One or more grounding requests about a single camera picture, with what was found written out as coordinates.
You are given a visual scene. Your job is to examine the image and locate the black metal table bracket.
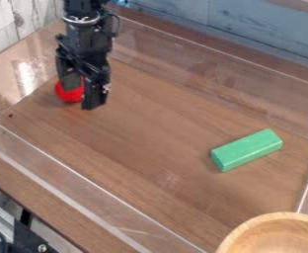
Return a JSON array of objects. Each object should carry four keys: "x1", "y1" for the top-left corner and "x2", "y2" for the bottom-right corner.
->
[{"x1": 0, "y1": 211, "x2": 58, "y2": 253}]

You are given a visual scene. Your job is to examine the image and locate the green rectangular block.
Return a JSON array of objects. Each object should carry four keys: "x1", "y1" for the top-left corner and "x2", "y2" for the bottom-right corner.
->
[{"x1": 209, "y1": 128, "x2": 283, "y2": 172}]

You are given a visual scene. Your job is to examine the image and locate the wooden bowl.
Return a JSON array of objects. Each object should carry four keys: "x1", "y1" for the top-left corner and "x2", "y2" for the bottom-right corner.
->
[{"x1": 216, "y1": 212, "x2": 308, "y2": 253}]

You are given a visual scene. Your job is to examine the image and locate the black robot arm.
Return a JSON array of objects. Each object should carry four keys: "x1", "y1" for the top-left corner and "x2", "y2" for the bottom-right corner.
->
[{"x1": 54, "y1": 0, "x2": 117, "y2": 111}]

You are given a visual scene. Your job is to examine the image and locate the clear acrylic table barrier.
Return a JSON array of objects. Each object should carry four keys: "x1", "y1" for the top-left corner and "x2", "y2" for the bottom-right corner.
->
[{"x1": 0, "y1": 13, "x2": 308, "y2": 253}]

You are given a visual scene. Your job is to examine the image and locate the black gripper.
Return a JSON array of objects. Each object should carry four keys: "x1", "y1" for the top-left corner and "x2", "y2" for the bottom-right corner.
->
[{"x1": 54, "y1": 19, "x2": 116, "y2": 111}]

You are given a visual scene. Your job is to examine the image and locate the red plush strawberry toy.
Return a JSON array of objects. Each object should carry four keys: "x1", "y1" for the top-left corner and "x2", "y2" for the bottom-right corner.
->
[{"x1": 53, "y1": 78, "x2": 83, "y2": 103}]

